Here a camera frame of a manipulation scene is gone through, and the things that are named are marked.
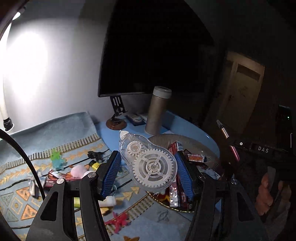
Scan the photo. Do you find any monitor stand with brown base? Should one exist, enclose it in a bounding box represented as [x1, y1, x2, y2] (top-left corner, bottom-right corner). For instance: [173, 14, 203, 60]
[106, 95, 127, 131]

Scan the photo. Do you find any black computer monitor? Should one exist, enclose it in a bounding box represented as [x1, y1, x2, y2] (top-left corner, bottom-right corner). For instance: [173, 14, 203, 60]
[98, 1, 220, 97]

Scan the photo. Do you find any blue patterned woven mat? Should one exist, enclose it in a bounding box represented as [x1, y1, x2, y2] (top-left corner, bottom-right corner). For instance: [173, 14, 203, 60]
[1, 113, 192, 240]

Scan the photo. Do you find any round gold woven basket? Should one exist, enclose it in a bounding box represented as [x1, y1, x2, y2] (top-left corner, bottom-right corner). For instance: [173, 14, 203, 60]
[149, 133, 223, 213]

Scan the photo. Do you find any grey thermos bottle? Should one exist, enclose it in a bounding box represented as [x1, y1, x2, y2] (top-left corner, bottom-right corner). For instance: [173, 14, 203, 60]
[145, 86, 171, 135]

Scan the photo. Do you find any green translucent toy figure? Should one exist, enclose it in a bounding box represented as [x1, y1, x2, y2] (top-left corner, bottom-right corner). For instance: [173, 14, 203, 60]
[50, 149, 66, 171]

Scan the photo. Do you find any white tube desk lamp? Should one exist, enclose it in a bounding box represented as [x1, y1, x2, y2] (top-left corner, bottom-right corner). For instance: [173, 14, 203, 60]
[0, 11, 22, 132]

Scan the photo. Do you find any black toy animal figure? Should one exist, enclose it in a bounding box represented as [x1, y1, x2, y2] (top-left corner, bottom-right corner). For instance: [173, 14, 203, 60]
[87, 151, 105, 163]

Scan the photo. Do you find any black cable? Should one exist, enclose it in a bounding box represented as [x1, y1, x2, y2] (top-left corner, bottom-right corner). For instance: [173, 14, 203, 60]
[0, 128, 46, 200]

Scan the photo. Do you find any red pen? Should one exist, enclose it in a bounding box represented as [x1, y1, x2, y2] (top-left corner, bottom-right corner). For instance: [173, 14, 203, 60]
[216, 120, 240, 162]

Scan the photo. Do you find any clear correction tape dispenser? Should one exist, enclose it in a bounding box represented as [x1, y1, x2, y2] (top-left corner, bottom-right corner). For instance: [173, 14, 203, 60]
[119, 131, 178, 193]

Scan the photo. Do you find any pink star toy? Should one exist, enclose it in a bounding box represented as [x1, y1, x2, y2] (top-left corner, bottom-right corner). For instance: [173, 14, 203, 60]
[105, 212, 130, 234]

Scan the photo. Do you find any person right hand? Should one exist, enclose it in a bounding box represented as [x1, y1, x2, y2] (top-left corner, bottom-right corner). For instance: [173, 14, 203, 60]
[255, 173, 292, 216]

